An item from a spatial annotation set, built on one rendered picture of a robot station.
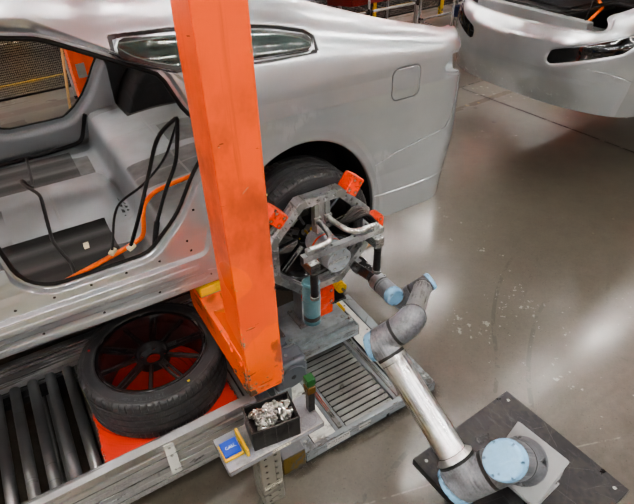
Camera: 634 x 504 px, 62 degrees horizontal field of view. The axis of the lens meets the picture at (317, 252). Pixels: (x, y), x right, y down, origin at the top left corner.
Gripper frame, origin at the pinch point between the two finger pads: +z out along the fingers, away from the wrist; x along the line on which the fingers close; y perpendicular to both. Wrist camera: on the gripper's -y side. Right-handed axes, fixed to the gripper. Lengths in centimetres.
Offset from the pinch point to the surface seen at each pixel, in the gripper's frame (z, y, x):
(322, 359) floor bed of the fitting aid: -7, 25, -57
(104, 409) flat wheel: -11, -82, -107
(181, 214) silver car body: 13, -90, -21
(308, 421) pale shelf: -62, -32, -58
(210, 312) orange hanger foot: -3, -59, -53
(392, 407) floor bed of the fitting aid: -54, 34, -48
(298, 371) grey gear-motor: -29, -14, -56
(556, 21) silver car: 74, 113, 209
